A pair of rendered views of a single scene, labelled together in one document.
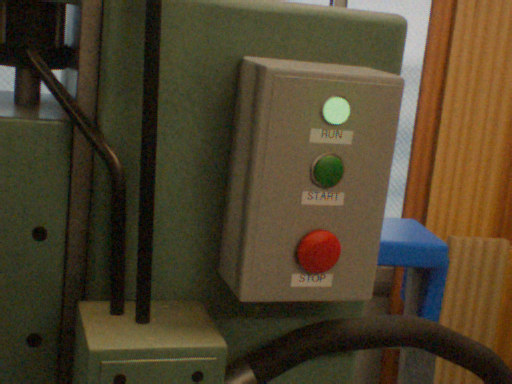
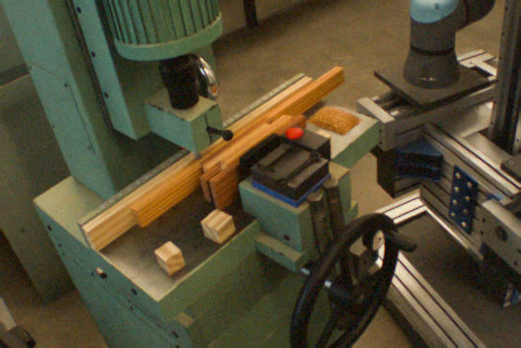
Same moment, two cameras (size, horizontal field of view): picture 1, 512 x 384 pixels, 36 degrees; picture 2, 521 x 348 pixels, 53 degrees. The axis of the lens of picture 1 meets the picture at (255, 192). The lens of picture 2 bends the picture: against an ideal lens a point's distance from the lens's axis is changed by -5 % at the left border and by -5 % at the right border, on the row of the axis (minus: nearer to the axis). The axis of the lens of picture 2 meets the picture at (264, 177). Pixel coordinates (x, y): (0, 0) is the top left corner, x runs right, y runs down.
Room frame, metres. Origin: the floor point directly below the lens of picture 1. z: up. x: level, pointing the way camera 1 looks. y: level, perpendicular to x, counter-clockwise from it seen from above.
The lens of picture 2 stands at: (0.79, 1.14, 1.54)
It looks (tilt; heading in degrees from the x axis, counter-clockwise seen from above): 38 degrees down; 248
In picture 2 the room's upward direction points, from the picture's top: 9 degrees counter-clockwise
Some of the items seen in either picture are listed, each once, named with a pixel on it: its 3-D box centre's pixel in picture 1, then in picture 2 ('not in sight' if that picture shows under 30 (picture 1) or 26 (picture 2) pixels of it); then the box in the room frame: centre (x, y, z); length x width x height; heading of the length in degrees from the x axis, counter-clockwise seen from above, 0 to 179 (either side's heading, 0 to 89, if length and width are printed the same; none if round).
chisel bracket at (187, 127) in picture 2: not in sight; (184, 120); (0.58, 0.29, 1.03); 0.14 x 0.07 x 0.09; 109
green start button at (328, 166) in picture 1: (328, 171); not in sight; (0.51, -0.05, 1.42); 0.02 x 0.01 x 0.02; 109
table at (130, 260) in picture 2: not in sight; (264, 197); (0.49, 0.40, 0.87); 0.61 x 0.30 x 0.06; 19
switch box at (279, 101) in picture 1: (307, 180); not in sight; (0.55, -0.04, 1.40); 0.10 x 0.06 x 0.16; 109
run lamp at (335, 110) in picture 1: (337, 110); not in sight; (0.51, -0.05, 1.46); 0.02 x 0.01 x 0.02; 109
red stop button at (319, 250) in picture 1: (319, 251); not in sight; (0.51, -0.05, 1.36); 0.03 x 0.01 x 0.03; 109
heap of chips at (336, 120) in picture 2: not in sight; (334, 116); (0.27, 0.30, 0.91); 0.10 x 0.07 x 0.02; 109
